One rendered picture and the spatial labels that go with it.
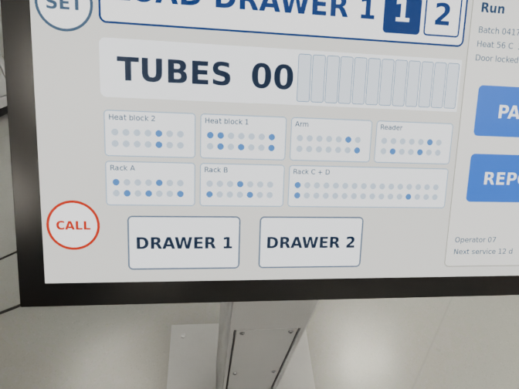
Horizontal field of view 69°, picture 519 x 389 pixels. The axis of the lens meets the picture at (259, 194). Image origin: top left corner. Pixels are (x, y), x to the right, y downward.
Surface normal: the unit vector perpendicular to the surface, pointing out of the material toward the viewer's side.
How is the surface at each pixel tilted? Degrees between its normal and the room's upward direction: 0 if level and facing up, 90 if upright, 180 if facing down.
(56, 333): 0
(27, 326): 0
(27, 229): 50
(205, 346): 5
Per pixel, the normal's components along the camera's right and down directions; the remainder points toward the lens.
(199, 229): 0.13, 0.15
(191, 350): 0.02, -0.66
